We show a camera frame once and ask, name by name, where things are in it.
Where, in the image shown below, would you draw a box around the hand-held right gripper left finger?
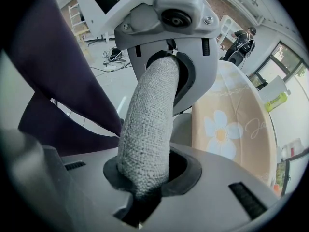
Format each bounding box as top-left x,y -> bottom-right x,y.
60,148 -> 136,232

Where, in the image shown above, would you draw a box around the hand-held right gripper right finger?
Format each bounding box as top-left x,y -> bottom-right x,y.
142,142 -> 281,232

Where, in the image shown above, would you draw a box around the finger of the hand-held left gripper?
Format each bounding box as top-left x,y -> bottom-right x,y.
168,37 -> 219,117

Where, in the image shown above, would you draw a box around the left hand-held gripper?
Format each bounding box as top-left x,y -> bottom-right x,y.
72,0 -> 221,82

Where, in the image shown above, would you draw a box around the grey armchair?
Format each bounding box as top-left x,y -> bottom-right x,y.
117,56 -> 194,201

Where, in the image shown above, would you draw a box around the table with checked tablecloth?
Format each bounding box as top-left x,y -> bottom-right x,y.
192,59 -> 278,193

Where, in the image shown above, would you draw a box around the beige checkered floral tablecloth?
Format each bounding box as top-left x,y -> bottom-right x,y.
192,59 -> 278,193

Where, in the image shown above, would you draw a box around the white cylindrical appliance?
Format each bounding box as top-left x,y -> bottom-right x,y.
257,74 -> 288,99

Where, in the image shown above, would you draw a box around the yellow-green drink bottle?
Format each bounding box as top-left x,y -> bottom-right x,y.
264,89 -> 292,114

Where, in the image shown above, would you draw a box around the person's dark trousers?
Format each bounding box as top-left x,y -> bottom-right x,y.
7,0 -> 124,157

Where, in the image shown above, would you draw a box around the large black-framed window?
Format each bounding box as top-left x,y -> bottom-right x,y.
250,41 -> 309,87

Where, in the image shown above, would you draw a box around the black device with cables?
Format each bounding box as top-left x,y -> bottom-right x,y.
102,45 -> 133,69

